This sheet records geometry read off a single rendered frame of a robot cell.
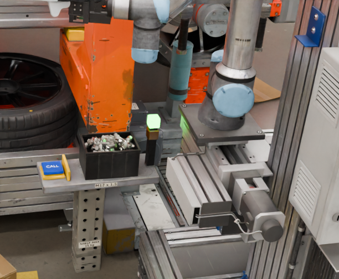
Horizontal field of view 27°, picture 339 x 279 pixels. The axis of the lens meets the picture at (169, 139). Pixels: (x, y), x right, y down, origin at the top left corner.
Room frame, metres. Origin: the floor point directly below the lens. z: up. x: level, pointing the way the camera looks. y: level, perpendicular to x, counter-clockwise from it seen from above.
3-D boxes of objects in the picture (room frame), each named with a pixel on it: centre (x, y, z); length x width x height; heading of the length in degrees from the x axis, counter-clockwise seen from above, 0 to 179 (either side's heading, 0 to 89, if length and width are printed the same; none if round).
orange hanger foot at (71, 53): (2.70, 0.38, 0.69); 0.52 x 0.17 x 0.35; 21
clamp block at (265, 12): (2.78, -0.32, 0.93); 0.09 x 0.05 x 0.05; 21
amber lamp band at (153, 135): (2.23, 0.07, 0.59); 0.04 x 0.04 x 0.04; 21
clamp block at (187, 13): (2.66, 0.00, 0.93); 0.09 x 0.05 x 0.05; 21
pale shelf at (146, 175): (2.16, 0.25, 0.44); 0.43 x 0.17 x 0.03; 111
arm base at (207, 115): (1.97, -0.16, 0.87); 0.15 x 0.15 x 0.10
